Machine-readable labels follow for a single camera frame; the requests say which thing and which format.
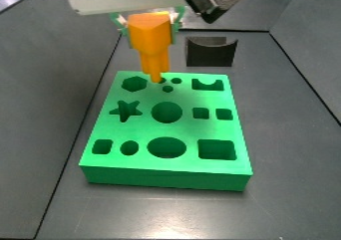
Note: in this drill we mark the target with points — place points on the black curved bracket stand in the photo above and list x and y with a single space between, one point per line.
209 51

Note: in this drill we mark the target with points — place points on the green shape sorting board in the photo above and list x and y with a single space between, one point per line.
169 134

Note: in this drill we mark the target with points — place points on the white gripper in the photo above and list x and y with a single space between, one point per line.
90 7

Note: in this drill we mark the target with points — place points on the orange three prong block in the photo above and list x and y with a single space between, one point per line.
150 34

